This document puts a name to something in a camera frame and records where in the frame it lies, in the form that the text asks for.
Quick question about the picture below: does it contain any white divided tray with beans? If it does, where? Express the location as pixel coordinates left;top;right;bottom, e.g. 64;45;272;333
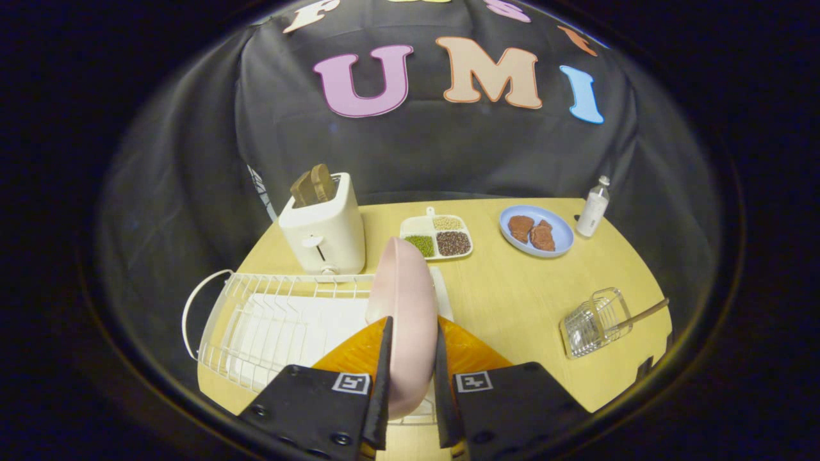
400;207;474;263

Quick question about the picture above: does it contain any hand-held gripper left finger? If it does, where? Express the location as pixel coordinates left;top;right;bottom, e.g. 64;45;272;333
238;316;393;461

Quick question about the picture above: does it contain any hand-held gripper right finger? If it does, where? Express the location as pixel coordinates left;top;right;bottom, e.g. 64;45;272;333
435;316;591;461

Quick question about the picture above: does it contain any blue plate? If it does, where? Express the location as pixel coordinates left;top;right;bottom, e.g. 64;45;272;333
499;205;575;259

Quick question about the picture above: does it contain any black backdrop cloth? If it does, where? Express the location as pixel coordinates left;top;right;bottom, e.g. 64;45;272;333
96;0;725;398

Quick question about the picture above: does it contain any cream toaster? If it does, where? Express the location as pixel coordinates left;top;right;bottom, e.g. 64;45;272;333
279;172;366;276

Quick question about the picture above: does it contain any pink plate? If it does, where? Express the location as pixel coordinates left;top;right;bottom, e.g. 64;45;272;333
366;236;440;421

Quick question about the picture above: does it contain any brown toast slice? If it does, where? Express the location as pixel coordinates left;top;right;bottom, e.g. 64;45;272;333
290;164;337;208

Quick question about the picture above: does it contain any wooden spoon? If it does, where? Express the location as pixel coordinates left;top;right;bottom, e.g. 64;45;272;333
607;298;670;333

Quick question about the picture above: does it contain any white wire dish rack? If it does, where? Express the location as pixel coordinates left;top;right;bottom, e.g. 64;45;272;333
182;269;454;426

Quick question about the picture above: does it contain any clear plastic bottle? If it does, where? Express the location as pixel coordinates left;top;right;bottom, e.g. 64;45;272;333
576;175;611;238

